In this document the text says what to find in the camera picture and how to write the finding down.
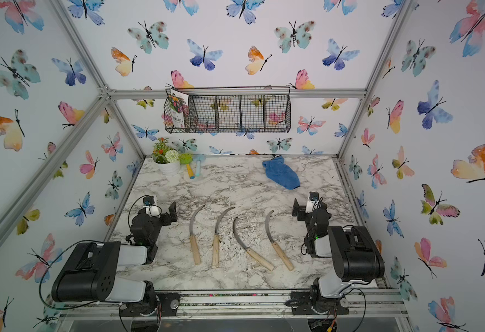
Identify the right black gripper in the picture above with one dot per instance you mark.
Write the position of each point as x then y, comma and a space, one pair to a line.
298, 208

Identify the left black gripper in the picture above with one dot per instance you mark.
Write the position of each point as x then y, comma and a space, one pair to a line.
167, 220

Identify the blue rag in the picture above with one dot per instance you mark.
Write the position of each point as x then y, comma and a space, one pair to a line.
279, 172

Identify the sickle wooden handle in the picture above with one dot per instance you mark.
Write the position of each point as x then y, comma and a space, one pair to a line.
279, 251
253, 254
193, 240
216, 238

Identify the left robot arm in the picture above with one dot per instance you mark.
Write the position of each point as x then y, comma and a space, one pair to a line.
90, 273

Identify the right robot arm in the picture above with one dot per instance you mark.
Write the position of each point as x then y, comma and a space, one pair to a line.
355, 258

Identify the potted artificial plant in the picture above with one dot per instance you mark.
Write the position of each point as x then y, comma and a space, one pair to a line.
166, 157

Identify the green yellow toy brush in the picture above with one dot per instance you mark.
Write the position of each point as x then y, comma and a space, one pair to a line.
186, 160

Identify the light blue toy tool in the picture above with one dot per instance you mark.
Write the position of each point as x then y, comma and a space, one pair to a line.
199, 159

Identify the colourful booklet in basket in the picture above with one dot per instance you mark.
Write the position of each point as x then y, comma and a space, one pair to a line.
179, 108

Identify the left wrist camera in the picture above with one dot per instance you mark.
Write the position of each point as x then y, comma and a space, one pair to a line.
150, 206

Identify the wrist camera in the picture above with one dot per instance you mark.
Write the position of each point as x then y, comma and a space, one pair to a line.
313, 202
150, 206

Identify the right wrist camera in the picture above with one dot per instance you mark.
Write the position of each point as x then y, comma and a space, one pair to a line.
313, 202

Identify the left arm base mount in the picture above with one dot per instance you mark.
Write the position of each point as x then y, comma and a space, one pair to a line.
159, 305

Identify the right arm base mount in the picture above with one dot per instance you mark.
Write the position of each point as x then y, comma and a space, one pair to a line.
317, 303

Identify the aluminium front rail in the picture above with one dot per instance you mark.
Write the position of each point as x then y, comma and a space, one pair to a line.
282, 303

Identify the black wire basket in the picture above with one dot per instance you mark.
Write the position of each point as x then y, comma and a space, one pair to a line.
230, 110

